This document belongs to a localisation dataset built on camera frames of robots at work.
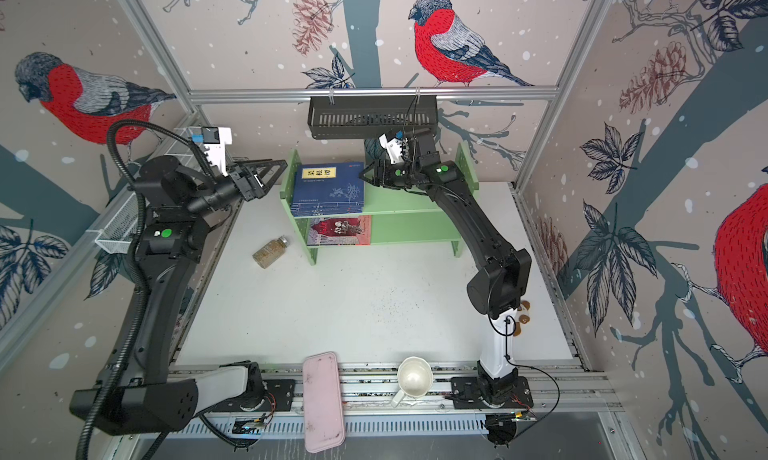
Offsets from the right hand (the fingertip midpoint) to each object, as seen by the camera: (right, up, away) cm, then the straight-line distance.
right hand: (363, 179), depth 78 cm
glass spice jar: (-33, -22, +19) cm, 44 cm away
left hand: (-16, +1, -19) cm, 25 cm away
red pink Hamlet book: (-7, -15, +14) cm, 21 cm away
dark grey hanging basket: (-7, +26, +29) cm, 39 cm away
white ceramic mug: (+13, -52, -3) cm, 54 cm away
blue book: (-9, -3, -2) cm, 10 cm away
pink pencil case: (-9, -55, -8) cm, 56 cm away
